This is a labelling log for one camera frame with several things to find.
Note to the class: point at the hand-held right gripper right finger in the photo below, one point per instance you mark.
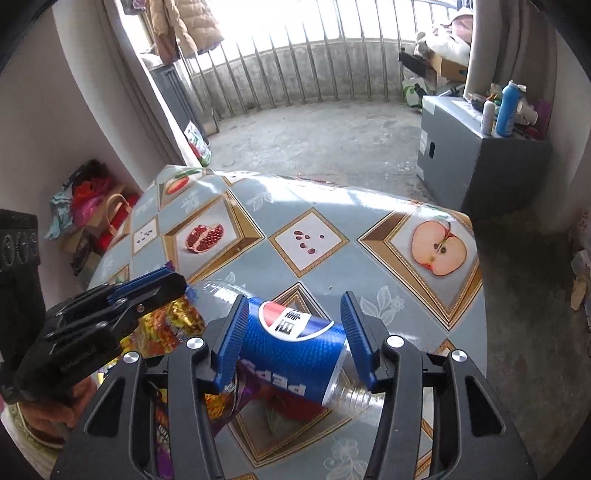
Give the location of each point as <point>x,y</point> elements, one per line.
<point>358,341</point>

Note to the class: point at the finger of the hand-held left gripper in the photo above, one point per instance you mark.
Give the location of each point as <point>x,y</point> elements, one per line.
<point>152,290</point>

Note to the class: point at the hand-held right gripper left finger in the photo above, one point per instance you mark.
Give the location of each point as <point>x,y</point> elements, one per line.
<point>233,341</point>

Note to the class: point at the gold snack packet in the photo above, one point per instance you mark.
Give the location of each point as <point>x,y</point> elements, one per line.
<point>171,325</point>

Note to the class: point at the blue label plastic bottle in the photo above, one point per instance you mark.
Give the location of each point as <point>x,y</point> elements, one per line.
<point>295,350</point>

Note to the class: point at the person's left hand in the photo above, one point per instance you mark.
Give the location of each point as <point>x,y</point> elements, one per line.
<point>55,413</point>

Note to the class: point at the purple snack packet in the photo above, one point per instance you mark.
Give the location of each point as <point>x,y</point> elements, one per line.
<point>231,406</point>

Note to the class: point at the pile of colourful bags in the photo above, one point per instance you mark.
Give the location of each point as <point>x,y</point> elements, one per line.
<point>92,207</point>

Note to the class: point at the green and white bag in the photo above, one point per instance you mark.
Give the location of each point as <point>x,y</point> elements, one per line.
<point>198,143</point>

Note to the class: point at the grey cabinet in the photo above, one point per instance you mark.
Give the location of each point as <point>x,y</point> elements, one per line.
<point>471,157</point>

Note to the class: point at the small white bottle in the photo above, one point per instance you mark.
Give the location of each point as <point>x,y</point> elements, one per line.
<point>488,117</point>

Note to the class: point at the metal balcony railing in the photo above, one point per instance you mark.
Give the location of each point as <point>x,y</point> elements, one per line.
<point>300,64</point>

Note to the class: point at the hanging beige jacket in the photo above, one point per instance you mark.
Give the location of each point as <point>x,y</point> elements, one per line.
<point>189,23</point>

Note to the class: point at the tall blue bottle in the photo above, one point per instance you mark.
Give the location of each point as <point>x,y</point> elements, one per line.
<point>508,110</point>

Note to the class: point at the stacked paper cups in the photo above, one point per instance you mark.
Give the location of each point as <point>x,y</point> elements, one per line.
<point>527,111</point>

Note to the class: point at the cardboard box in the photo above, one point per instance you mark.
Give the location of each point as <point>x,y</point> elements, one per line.
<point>445,67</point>

